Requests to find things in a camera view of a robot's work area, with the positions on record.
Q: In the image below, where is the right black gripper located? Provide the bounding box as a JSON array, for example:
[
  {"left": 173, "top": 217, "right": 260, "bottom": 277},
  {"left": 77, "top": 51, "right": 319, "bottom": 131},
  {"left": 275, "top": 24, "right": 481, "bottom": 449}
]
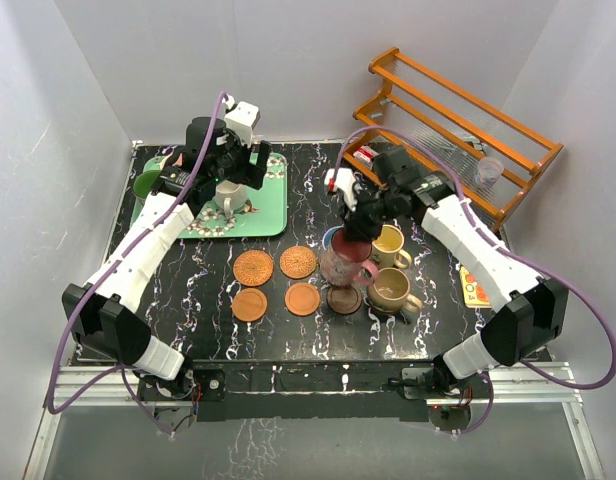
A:
[{"left": 337, "top": 188, "right": 398, "bottom": 243}]

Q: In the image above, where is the cream yellow mug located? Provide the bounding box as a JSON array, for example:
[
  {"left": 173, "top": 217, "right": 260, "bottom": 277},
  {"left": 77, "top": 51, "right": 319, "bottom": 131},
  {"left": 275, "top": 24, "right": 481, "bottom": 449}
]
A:
[{"left": 371, "top": 224, "right": 412, "bottom": 269}]

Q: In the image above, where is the silver white mug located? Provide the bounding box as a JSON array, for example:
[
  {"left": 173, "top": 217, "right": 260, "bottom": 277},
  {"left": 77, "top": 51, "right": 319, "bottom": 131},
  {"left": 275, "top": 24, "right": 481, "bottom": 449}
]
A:
[{"left": 213, "top": 180, "right": 248, "bottom": 219}]

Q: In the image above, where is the maroon tall mug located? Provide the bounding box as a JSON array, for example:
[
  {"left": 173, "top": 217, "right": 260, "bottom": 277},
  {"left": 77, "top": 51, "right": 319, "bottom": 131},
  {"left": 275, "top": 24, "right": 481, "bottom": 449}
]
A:
[{"left": 319, "top": 226, "right": 378, "bottom": 286}]

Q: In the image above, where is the gold brown mug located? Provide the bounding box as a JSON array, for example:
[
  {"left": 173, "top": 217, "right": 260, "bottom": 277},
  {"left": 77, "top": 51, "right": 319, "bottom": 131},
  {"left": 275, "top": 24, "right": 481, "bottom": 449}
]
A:
[{"left": 367, "top": 268, "right": 423, "bottom": 313}]

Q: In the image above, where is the woven rattan coaster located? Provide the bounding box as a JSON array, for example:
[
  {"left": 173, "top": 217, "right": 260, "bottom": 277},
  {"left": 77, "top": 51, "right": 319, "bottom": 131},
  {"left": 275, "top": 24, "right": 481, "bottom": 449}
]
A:
[
  {"left": 233, "top": 250, "right": 274, "bottom": 287},
  {"left": 280, "top": 246, "right": 317, "bottom": 280}
]

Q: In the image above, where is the dark walnut coaster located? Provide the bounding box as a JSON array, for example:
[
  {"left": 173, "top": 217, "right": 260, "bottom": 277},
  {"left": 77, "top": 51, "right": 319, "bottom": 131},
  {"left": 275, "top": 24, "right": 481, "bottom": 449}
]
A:
[
  {"left": 370, "top": 304, "right": 401, "bottom": 315},
  {"left": 326, "top": 285, "right": 363, "bottom": 315}
]

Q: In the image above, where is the light orange wooden coaster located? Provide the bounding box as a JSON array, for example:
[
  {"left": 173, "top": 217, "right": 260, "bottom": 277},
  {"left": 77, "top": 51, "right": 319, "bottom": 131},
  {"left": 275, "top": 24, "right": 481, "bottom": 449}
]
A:
[{"left": 284, "top": 282, "right": 321, "bottom": 316}]

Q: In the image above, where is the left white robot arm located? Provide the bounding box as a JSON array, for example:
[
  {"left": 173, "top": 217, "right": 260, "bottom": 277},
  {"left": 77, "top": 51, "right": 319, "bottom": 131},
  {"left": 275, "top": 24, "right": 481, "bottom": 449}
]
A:
[{"left": 62, "top": 103, "right": 270, "bottom": 399}]

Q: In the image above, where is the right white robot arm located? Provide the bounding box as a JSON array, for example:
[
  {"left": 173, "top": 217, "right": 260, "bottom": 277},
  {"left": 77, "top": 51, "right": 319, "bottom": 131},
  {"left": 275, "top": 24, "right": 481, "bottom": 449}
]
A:
[{"left": 324, "top": 146, "right": 568, "bottom": 397}]

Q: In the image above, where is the clear plastic cup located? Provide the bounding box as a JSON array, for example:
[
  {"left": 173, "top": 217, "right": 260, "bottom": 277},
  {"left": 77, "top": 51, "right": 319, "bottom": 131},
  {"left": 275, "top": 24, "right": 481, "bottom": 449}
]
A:
[{"left": 475, "top": 156, "right": 504, "bottom": 188}]

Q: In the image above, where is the red white small box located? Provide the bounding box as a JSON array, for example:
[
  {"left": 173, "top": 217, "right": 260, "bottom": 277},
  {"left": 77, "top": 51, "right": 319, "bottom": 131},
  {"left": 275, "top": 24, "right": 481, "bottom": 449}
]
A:
[{"left": 353, "top": 145, "right": 378, "bottom": 168}]

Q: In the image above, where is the green plastic tray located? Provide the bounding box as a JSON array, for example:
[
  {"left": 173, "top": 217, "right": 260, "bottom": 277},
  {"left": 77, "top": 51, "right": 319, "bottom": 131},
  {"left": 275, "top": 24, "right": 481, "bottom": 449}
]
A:
[{"left": 129, "top": 151, "right": 289, "bottom": 240}]

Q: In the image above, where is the pink mug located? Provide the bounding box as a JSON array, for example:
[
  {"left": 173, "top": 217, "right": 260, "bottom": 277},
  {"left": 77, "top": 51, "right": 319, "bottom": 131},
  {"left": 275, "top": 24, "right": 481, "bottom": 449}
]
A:
[{"left": 162, "top": 153, "right": 184, "bottom": 168}]

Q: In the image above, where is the orange wooden shelf rack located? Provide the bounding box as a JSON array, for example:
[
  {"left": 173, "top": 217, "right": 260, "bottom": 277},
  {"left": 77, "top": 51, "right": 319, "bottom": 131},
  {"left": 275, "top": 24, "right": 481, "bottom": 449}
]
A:
[{"left": 343, "top": 47, "right": 563, "bottom": 231}]

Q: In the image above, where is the green inside mug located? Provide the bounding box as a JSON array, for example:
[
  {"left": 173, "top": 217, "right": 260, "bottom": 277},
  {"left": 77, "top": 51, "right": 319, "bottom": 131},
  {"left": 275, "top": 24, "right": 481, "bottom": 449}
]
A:
[{"left": 132, "top": 170, "right": 161, "bottom": 202}]

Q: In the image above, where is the orange patterned card box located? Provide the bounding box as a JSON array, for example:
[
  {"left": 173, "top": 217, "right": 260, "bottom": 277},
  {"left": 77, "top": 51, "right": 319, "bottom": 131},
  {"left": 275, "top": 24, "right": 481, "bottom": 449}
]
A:
[{"left": 459, "top": 266, "right": 491, "bottom": 308}]

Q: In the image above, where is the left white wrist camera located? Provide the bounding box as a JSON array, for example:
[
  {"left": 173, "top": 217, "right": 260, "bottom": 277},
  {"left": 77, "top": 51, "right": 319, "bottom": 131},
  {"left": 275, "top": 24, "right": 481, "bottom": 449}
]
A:
[{"left": 223, "top": 95, "right": 260, "bottom": 147}]

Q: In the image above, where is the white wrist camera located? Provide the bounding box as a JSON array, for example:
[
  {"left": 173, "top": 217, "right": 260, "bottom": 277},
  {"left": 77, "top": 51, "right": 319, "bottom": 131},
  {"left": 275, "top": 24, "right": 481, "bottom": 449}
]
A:
[
  {"left": 223, "top": 95, "right": 260, "bottom": 147},
  {"left": 324, "top": 168, "right": 357, "bottom": 211}
]

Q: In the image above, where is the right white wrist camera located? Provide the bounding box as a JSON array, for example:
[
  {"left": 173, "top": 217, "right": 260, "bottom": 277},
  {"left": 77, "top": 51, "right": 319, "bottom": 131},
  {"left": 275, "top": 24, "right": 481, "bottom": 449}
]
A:
[{"left": 324, "top": 168, "right": 357, "bottom": 211}]

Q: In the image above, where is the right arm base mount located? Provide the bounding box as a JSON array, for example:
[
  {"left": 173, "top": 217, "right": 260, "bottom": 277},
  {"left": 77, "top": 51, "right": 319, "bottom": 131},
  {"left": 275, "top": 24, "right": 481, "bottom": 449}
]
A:
[{"left": 382, "top": 355, "right": 494, "bottom": 440}]

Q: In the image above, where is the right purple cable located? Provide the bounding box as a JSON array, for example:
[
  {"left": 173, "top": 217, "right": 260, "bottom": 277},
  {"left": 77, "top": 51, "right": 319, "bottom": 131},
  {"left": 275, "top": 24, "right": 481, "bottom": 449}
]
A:
[{"left": 335, "top": 124, "right": 616, "bottom": 435}]

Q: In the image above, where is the purple cable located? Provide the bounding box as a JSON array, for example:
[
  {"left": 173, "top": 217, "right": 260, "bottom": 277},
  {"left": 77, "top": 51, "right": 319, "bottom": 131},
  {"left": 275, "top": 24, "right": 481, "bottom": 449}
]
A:
[
  {"left": 335, "top": 124, "right": 616, "bottom": 435},
  {"left": 46, "top": 90, "right": 234, "bottom": 436}
]

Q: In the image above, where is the aluminium frame rail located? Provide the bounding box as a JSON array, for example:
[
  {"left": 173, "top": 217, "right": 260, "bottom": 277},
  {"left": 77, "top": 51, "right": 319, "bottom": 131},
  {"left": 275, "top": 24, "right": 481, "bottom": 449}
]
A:
[{"left": 25, "top": 361, "right": 606, "bottom": 479}]

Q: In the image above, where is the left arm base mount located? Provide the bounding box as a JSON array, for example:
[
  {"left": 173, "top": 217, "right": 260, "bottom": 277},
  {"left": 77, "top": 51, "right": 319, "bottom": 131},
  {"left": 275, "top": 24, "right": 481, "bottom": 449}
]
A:
[{"left": 122, "top": 360, "right": 226, "bottom": 441}]

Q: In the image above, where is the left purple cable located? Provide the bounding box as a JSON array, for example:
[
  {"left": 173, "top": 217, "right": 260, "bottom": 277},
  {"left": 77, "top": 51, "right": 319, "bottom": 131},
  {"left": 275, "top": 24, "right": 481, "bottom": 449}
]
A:
[{"left": 46, "top": 90, "right": 234, "bottom": 436}]

